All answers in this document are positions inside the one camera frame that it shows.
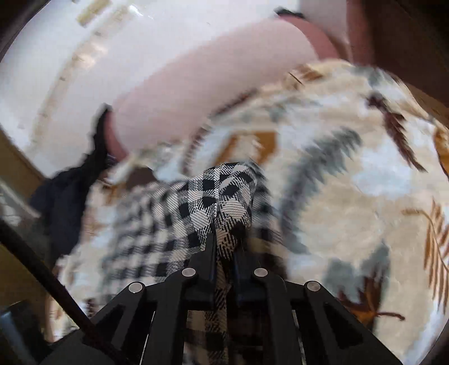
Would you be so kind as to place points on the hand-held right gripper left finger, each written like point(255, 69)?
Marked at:
point(207, 261)

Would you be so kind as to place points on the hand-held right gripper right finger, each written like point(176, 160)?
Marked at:
point(245, 270)

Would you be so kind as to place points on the black white checkered jacket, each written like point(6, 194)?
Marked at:
point(210, 200)

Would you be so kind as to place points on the leaf print blanket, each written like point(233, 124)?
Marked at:
point(350, 196)

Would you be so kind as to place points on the black garment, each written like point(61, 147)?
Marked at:
point(66, 207)

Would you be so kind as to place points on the pink pillow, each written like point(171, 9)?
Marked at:
point(196, 87)

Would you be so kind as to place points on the wooden glass cabinet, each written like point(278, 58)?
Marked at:
point(17, 165)

